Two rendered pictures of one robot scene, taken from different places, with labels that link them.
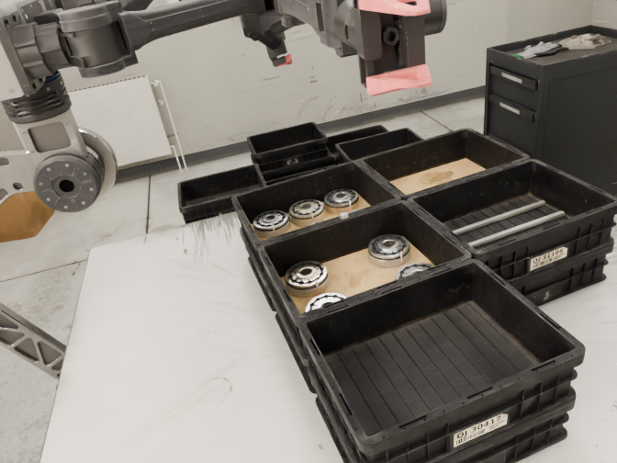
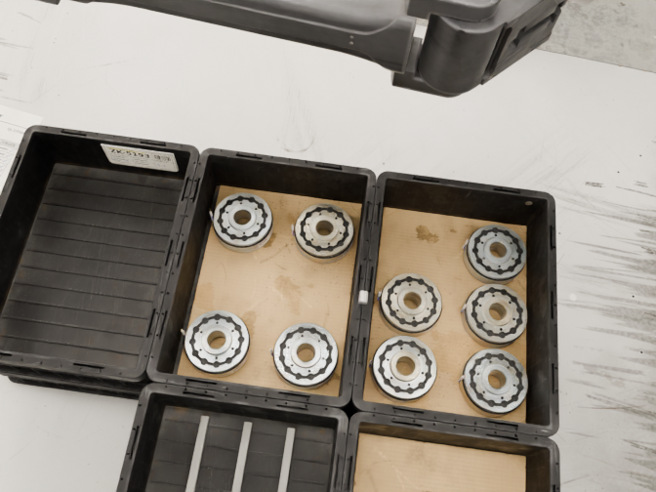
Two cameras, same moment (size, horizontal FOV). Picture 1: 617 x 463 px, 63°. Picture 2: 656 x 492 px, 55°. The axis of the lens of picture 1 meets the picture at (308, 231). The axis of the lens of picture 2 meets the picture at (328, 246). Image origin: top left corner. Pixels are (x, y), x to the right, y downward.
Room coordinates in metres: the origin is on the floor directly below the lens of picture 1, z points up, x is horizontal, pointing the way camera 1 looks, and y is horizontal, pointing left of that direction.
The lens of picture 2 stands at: (1.11, -0.42, 1.85)
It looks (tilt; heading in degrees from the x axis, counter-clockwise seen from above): 66 degrees down; 108
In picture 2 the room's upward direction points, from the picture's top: 5 degrees clockwise
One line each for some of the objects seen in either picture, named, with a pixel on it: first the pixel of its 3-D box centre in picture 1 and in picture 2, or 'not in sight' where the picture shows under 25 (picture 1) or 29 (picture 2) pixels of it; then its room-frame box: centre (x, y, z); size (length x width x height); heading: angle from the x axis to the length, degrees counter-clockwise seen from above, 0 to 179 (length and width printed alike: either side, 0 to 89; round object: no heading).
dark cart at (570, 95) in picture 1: (558, 132); not in sight; (2.36, -1.37, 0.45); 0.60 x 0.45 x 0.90; 99
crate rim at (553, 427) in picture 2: (312, 200); (459, 295); (1.21, -0.02, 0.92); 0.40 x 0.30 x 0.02; 105
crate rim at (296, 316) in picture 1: (358, 254); (269, 268); (0.92, -0.10, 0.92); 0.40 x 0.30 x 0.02; 105
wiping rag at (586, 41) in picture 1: (583, 40); not in sight; (2.43, -1.48, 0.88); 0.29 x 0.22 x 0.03; 99
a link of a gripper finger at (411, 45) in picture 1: (405, 60); not in sight; (0.51, -0.12, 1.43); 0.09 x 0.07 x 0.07; 8
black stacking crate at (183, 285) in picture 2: (360, 273); (271, 280); (0.92, -0.10, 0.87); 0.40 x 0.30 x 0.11; 105
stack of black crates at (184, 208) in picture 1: (231, 225); not in sight; (2.13, 0.37, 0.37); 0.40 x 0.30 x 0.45; 99
